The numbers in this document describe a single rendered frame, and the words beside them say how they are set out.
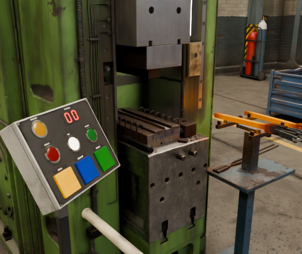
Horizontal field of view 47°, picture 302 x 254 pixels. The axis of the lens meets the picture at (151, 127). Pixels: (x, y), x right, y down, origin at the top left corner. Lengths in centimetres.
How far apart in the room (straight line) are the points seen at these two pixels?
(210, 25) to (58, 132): 110
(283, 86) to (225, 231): 317
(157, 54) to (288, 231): 177
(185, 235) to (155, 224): 25
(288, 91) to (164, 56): 398
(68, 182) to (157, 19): 76
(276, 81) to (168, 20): 406
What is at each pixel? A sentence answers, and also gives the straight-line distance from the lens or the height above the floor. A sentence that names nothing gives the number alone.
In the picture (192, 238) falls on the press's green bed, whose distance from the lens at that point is 194.
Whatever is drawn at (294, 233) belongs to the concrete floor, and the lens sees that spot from 279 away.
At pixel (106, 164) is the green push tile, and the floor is 99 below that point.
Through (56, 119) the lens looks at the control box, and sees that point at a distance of 115.
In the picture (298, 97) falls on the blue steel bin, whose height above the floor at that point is 40.
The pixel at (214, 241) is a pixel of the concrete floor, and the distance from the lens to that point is 256.
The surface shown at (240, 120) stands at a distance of 174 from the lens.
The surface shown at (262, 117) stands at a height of 96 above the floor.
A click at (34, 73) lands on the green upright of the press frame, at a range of 178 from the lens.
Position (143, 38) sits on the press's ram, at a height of 140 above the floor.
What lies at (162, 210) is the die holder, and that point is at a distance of 167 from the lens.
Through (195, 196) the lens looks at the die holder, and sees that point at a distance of 180.
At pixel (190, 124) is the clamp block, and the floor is 98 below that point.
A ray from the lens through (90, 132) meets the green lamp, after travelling 122.
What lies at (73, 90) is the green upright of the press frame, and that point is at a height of 120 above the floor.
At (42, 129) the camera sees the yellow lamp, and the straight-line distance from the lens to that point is 109.
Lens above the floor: 149
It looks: 18 degrees down
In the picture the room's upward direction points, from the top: straight up
